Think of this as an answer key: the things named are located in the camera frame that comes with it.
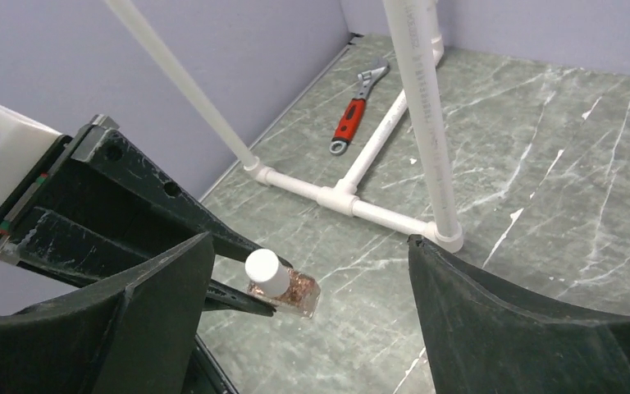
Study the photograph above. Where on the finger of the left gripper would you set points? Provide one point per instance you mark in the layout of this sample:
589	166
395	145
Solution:
122	194

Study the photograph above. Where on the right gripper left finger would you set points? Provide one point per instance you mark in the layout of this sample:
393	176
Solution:
132	332

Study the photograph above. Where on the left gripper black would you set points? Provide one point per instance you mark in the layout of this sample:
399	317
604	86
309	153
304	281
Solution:
48	243

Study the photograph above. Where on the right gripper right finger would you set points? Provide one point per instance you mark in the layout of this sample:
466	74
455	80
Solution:
484	334

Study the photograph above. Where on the white nail polish cap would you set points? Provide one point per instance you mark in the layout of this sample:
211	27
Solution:
265	270

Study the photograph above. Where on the glitter nail polish bottle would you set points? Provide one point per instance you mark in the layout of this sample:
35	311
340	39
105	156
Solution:
301	298

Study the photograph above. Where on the red adjustable wrench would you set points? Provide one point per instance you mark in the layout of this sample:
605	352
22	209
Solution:
353	114

